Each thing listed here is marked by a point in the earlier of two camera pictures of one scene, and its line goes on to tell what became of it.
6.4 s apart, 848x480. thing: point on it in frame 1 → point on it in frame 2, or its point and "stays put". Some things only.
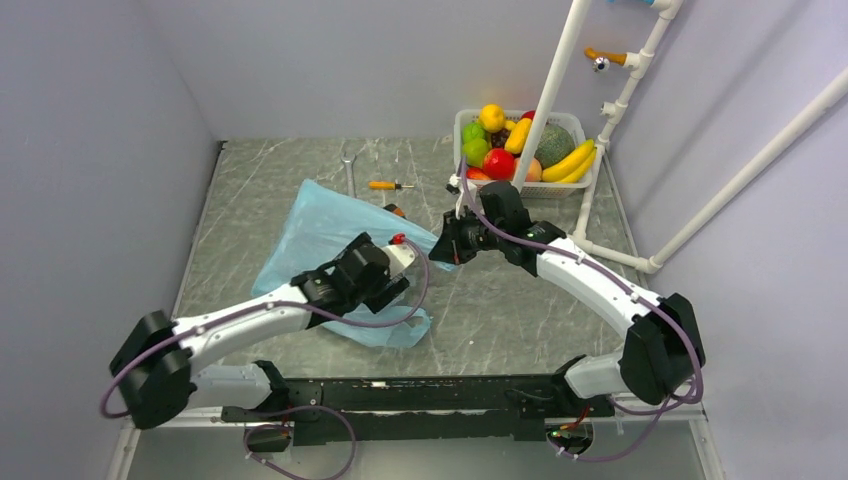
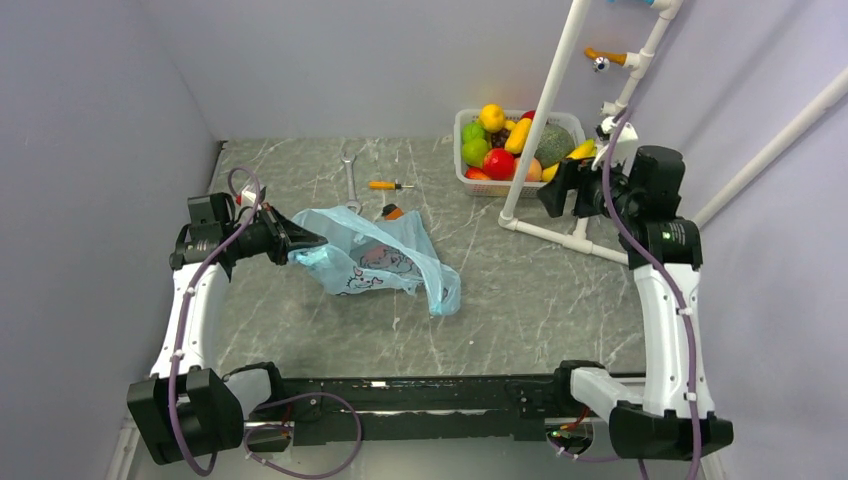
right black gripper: (448, 248) → (553, 193)
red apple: (499, 164) stays put
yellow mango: (517, 135) stays put
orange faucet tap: (602, 60) stays put
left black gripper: (384, 290) → (285, 236)
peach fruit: (534, 171) stays put
